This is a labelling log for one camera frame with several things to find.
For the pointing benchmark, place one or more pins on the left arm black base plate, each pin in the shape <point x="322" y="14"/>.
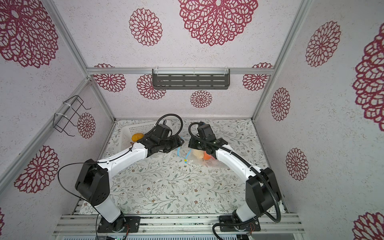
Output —
<point x="121" y="225"/>

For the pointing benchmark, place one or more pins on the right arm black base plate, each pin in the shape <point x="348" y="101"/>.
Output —
<point x="231" y="224"/>

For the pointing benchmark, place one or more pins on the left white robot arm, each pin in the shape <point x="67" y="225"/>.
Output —
<point x="95" y="179"/>

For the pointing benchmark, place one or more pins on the orange toy fruit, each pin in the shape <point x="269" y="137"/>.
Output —
<point x="207" y="156"/>

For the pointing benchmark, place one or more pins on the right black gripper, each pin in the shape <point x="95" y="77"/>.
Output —
<point x="192" y="142"/>

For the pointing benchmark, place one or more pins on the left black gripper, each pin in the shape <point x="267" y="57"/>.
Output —
<point x="176" y="143"/>

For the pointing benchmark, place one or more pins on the black wire wall rack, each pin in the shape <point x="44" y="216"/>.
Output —
<point x="71" y="109"/>

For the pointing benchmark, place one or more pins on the yellow toy potato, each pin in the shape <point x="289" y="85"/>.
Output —
<point x="136" y="137"/>

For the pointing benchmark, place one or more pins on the clear zip top bag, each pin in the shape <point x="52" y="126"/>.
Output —
<point x="189" y="159"/>

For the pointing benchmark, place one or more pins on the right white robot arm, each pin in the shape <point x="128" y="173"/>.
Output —
<point x="262" y="190"/>

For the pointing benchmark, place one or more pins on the grey slotted wall shelf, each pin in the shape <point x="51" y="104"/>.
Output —
<point x="191" y="79"/>

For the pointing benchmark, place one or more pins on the white perforated plastic basket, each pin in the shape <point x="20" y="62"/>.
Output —
<point x="127" y="132"/>

